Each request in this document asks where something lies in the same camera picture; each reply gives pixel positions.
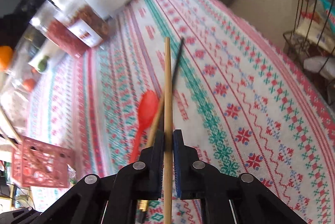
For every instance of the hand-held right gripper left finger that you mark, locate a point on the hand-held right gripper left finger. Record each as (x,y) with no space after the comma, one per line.
(157,150)

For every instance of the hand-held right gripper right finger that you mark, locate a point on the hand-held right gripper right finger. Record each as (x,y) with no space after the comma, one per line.
(177,169)

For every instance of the plain bamboo chopstick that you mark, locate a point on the plain bamboo chopstick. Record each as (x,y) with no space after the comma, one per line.
(167,82)
(155,122)

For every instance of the red plastic spoon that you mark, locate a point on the red plastic spoon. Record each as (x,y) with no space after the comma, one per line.
(148,109)

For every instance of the pink perforated chopstick holder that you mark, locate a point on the pink perforated chopstick holder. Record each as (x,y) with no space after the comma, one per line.
(52,171)

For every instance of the black chopstick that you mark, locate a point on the black chopstick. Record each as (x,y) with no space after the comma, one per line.
(178,59)

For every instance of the small orange tomato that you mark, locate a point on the small orange tomato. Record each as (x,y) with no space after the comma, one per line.
(28,84)

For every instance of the clear glass jar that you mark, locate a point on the clear glass jar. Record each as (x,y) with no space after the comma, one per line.
(15,80)

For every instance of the labelled jar of dried fruit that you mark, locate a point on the labelled jar of dried fruit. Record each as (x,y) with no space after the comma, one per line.
(89,30)

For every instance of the jar of red goji berries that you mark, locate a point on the jar of red goji berries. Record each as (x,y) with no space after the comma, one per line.
(65,41)

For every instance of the white bowl with green knob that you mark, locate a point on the white bowl with green knob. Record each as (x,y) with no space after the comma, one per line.
(43,63)

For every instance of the orange tangerine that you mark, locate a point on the orange tangerine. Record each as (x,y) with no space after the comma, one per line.
(5,58)

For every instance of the dark green squash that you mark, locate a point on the dark green squash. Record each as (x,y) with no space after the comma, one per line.
(34,48)

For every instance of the white plastic bag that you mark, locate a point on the white plastic bag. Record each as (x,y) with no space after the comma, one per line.
(314,63)

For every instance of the teal snack packet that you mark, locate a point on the teal snack packet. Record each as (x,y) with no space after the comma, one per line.
(328,4)

